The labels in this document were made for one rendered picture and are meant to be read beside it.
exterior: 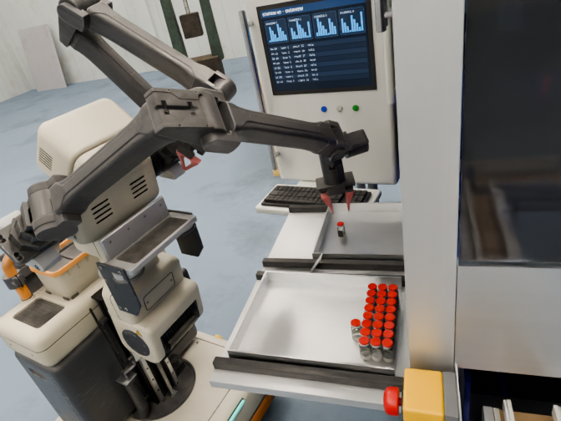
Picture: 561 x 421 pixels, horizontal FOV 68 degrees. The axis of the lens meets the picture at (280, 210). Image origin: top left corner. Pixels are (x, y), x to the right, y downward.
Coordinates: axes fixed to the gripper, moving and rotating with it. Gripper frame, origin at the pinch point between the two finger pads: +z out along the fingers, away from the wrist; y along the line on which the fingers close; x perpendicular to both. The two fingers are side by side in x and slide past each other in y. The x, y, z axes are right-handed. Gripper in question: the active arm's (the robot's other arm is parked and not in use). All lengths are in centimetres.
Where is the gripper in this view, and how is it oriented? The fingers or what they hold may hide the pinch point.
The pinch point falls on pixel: (340, 208)
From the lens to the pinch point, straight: 117.3
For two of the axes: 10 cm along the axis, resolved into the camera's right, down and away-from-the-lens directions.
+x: 0.2, -5.2, 8.6
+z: 2.3, 8.4, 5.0
